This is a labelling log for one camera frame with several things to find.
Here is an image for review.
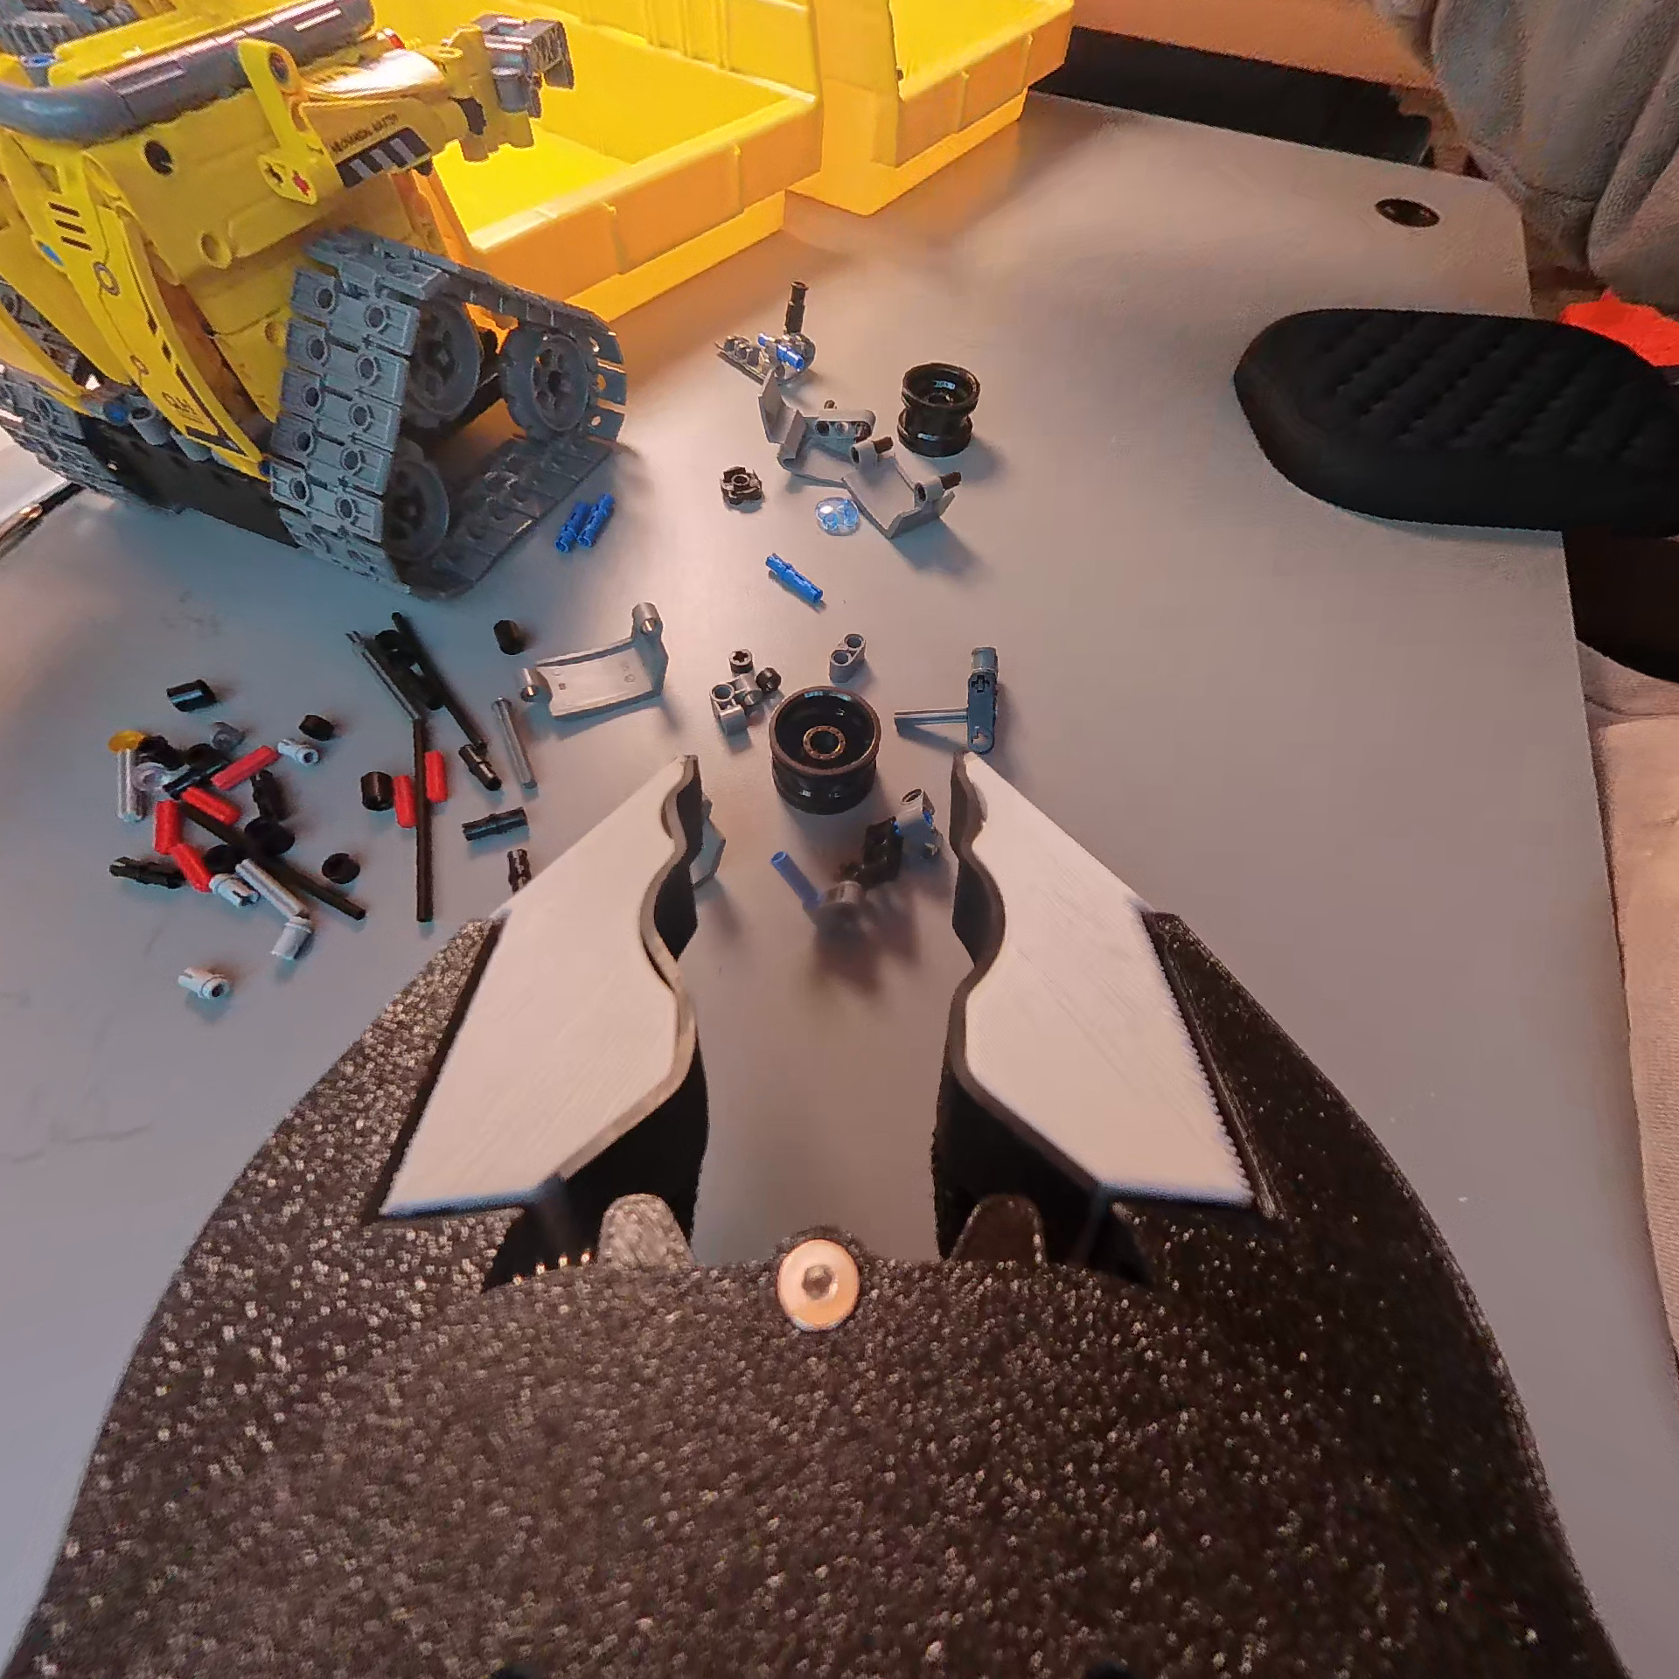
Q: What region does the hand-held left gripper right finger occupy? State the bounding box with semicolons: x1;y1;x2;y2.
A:
934;756;1255;1269

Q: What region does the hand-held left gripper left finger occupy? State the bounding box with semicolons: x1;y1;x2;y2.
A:
379;756;720;1269

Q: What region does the blue grey connector assembly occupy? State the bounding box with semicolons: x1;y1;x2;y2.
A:
768;783;947;934

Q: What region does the dark beam with axle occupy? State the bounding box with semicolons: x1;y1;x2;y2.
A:
885;644;1005;760

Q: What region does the black toy wheel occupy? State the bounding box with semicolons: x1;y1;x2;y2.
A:
768;680;882;811

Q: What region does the yellow parts tray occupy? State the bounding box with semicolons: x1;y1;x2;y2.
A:
785;0;1075;221
370;0;820;317

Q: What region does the black long axle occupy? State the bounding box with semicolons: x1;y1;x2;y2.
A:
352;614;510;789
408;748;447;925

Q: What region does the pile of small pins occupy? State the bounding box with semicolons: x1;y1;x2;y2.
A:
112;676;541;1000

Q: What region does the small black wheel rim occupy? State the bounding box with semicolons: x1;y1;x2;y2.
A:
900;360;992;459

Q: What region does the grey axle assembly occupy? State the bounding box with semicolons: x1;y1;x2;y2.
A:
720;279;820;390

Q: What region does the yellow tracked toy robot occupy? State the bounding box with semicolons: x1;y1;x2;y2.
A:
0;0;631;591

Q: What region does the person's beige jacket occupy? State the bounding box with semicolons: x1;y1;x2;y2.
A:
1388;0;1679;1367

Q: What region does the grey angled toy bracket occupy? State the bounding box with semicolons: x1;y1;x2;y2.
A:
519;605;671;724

